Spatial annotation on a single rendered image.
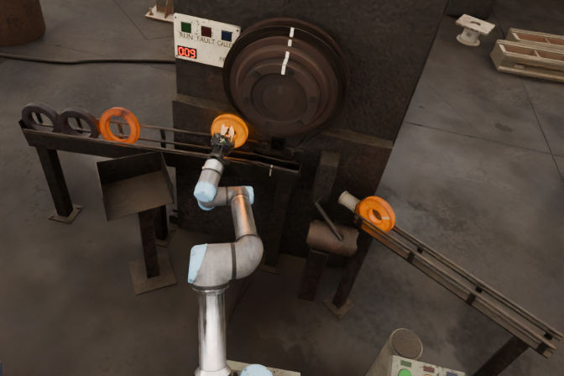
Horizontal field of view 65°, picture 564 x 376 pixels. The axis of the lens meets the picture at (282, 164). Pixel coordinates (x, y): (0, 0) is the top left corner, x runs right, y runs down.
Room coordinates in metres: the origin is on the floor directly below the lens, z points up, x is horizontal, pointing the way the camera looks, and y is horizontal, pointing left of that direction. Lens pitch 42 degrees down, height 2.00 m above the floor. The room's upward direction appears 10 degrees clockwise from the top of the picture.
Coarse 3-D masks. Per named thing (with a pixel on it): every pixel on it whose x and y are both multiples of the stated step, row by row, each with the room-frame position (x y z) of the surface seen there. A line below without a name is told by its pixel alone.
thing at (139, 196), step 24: (120, 168) 1.27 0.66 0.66; (144, 168) 1.32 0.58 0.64; (120, 192) 1.20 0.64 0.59; (144, 192) 1.22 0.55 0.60; (168, 192) 1.24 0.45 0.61; (120, 216) 1.09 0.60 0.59; (144, 216) 1.19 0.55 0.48; (144, 240) 1.19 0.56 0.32; (144, 264) 1.21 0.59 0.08; (168, 264) 1.28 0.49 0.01; (144, 288) 1.13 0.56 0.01
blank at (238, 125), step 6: (222, 114) 1.46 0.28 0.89; (228, 114) 1.46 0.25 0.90; (216, 120) 1.43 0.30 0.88; (222, 120) 1.43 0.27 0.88; (228, 120) 1.43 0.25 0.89; (234, 120) 1.43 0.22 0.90; (240, 120) 1.45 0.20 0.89; (216, 126) 1.43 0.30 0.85; (228, 126) 1.43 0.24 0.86; (234, 126) 1.43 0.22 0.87; (240, 126) 1.42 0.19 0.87; (246, 126) 1.45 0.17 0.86; (216, 132) 1.43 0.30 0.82; (240, 132) 1.42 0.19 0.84; (246, 132) 1.43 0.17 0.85; (240, 138) 1.42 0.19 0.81; (246, 138) 1.42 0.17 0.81; (240, 144) 1.42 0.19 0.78
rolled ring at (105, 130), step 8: (104, 112) 1.52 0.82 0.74; (112, 112) 1.52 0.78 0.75; (120, 112) 1.52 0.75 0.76; (128, 112) 1.53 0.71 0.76; (104, 120) 1.51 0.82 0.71; (128, 120) 1.51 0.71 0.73; (136, 120) 1.52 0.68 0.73; (104, 128) 1.50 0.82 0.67; (136, 128) 1.49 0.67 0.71; (104, 136) 1.48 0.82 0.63; (112, 136) 1.50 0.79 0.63; (136, 136) 1.48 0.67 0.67; (120, 144) 1.47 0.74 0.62
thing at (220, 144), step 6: (216, 138) 1.31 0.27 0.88; (222, 138) 1.33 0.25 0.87; (228, 138) 1.34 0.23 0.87; (216, 144) 1.30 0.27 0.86; (222, 144) 1.29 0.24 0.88; (228, 144) 1.30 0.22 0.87; (216, 150) 1.26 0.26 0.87; (222, 150) 1.28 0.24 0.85; (228, 150) 1.31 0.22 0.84; (210, 156) 1.24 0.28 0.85; (216, 156) 1.24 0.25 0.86; (222, 156) 1.29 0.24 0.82; (222, 162) 1.24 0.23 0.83
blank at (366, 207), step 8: (368, 200) 1.24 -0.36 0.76; (376, 200) 1.23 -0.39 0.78; (360, 208) 1.26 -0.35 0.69; (368, 208) 1.23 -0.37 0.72; (376, 208) 1.22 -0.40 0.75; (384, 208) 1.20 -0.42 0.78; (368, 216) 1.23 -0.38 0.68; (384, 216) 1.19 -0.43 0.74; (392, 216) 1.18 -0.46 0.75; (376, 224) 1.20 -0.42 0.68; (384, 224) 1.18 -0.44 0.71; (392, 224) 1.17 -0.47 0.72
